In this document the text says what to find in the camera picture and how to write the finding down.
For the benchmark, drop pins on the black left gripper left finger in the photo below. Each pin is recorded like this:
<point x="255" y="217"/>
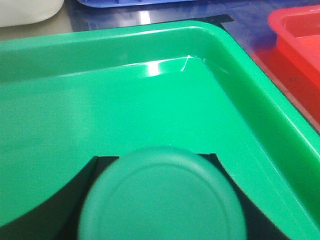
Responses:
<point x="57" y="218"/>

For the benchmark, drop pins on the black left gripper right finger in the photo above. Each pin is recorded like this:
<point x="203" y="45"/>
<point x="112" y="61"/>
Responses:
<point x="258" y="226"/>

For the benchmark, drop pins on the green push button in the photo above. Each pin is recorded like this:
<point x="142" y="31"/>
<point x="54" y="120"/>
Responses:
<point x="162" y="193"/>

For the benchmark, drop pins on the green plastic tray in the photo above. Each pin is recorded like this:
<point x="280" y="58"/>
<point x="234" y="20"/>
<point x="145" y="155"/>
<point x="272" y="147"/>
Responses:
<point x="188" y="85"/>

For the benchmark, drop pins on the red plastic tray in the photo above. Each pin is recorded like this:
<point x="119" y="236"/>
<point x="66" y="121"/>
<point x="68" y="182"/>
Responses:
<point x="293" y="63"/>

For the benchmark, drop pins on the white plastic bin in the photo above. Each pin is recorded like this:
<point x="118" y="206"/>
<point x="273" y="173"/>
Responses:
<point x="24" y="12"/>

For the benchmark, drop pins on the large blue crate on table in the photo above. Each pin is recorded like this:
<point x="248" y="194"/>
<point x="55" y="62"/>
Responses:
<point x="140" y="2"/>

